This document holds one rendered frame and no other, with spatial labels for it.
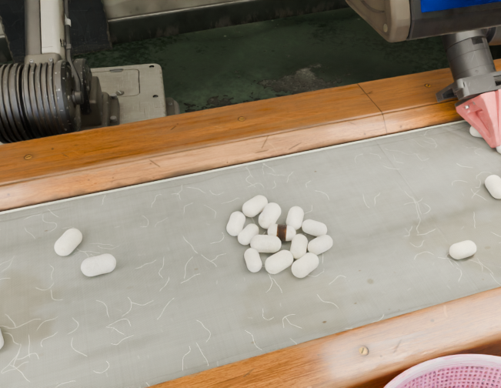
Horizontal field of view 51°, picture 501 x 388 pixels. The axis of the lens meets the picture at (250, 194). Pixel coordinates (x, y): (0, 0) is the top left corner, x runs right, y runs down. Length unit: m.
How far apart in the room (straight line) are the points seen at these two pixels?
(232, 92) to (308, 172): 1.57
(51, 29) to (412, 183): 0.62
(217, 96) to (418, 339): 1.82
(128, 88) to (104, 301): 0.91
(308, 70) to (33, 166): 1.84
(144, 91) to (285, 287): 0.92
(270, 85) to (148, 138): 1.60
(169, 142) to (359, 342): 0.38
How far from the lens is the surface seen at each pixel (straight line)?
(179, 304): 0.59
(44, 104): 0.90
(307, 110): 0.82
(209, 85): 2.34
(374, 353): 0.54
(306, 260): 0.60
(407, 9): 0.40
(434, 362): 0.55
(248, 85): 2.33
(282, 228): 0.63
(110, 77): 1.51
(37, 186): 0.74
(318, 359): 0.53
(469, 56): 0.83
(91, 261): 0.62
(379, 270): 0.64
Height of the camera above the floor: 1.22
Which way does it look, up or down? 43 degrees down
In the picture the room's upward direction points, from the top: straight up
